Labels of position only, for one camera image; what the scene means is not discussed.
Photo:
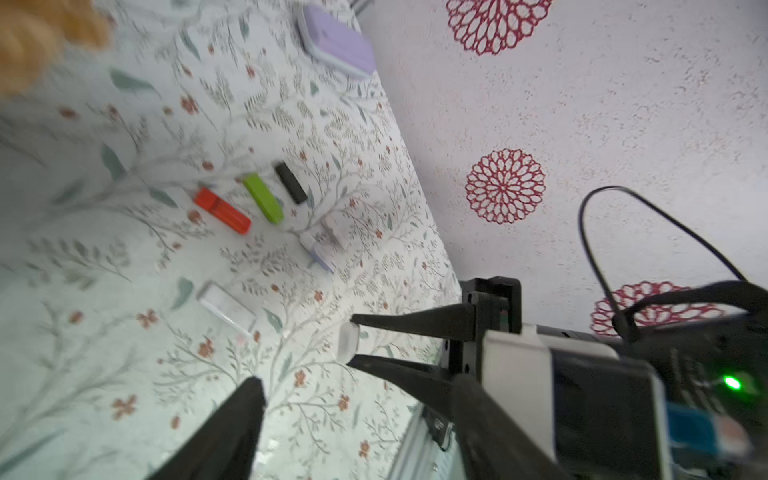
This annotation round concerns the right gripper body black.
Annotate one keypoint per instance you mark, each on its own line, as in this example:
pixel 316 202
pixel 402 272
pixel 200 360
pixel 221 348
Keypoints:
pixel 496 305

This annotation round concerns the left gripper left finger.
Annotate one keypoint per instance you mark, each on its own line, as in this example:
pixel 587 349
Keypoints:
pixel 225 446

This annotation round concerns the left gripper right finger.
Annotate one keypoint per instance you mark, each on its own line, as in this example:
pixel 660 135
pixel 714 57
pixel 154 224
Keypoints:
pixel 492 445

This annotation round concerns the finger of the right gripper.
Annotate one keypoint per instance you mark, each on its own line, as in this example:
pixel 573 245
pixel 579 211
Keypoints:
pixel 451 322
pixel 429 384

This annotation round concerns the small white usb stick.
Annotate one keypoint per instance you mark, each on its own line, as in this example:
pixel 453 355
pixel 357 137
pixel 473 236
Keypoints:
pixel 348 342

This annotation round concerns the purple white usb drive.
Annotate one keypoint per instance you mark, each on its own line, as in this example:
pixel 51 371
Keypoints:
pixel 315 249

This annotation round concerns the black usb drive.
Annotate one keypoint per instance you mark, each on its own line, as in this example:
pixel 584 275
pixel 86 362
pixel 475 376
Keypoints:
pixel 291 183

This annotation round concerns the green usb drive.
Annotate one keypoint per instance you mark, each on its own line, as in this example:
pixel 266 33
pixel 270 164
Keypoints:
pixel 264 198

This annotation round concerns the red usb drive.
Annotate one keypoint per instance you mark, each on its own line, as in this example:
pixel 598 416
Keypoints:
pixel 223 211

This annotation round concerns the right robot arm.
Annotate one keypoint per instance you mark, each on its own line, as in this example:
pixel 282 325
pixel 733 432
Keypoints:
pixel 736 304

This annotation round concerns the purple rectangular case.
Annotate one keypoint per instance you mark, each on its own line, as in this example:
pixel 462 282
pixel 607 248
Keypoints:
pixel 333 43

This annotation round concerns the brown teddy bear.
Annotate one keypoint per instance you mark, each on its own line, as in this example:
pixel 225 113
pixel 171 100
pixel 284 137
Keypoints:
pixel 33 32

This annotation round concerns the aluminium front rail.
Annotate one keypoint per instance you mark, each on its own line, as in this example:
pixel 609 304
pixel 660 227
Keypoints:
pixel 429 450

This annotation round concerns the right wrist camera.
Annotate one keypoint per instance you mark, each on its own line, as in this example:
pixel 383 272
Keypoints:
pixel 680 403

